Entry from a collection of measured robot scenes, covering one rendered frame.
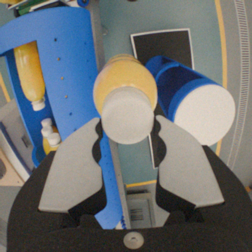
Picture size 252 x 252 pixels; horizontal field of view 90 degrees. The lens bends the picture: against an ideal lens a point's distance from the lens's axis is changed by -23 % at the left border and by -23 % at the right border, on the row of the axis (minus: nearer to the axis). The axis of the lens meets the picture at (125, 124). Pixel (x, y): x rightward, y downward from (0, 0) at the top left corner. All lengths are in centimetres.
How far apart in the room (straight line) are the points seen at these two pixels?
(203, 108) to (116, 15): 118
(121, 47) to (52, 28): 122
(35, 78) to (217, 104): 61
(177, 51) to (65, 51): 120
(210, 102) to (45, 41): 54
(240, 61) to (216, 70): 36
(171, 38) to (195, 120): 95
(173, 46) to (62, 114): 122
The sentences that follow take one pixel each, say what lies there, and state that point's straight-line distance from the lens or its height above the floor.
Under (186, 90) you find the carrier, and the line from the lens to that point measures 59.
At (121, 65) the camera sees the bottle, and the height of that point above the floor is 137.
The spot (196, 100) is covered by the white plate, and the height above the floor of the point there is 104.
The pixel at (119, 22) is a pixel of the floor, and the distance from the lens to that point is 154.
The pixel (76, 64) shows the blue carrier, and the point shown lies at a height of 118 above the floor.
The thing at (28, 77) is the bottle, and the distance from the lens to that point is 47.
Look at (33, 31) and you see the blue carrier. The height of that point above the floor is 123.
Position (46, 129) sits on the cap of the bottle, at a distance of 55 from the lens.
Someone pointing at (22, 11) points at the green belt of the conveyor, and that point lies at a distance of 78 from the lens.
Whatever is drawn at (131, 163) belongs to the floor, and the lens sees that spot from 212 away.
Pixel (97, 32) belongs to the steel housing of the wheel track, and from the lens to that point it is 66.
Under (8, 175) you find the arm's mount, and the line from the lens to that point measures 77.
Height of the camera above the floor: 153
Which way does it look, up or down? 60 degrees down
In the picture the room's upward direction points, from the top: 177 degrees clockwise
